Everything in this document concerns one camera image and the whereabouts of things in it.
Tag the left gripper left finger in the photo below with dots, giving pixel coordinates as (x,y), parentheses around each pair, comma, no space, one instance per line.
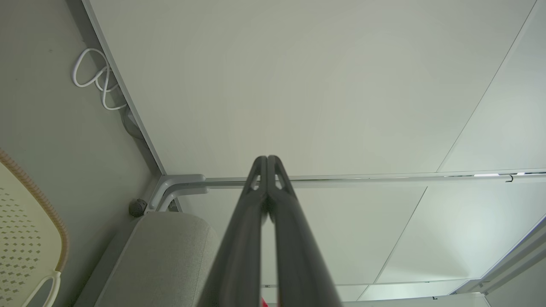
(239,264)

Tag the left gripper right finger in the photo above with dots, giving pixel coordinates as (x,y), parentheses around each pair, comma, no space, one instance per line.
(298,264)

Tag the red fleece garment white trim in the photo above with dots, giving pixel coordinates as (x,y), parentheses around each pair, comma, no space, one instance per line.
(263,303)

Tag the cream perforated laundry basket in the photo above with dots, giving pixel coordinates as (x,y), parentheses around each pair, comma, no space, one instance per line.
(21,238)

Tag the grey fabric sofa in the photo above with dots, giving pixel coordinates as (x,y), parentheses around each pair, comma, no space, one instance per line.
(158,264)

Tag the grey partition foot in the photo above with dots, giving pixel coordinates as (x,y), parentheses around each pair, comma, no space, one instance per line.
(179,179)
(187,190)

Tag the dark partition caster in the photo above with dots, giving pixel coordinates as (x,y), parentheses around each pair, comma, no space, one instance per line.
(137,207)

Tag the wide white partition panel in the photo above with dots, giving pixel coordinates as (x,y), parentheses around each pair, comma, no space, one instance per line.
(298,76)

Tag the grey metal frame post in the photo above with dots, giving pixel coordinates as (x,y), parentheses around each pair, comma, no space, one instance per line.
(512,260)

